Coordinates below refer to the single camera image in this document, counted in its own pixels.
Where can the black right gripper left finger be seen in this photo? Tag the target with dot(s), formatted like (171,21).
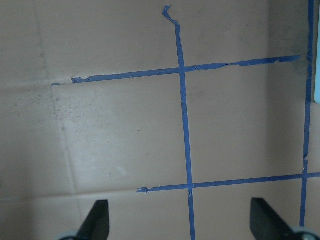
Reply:
(96,226)

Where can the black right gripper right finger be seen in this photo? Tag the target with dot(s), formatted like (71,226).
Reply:
(265,223)

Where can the light blue plastic bin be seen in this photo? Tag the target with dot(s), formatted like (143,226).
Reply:
(317,72)

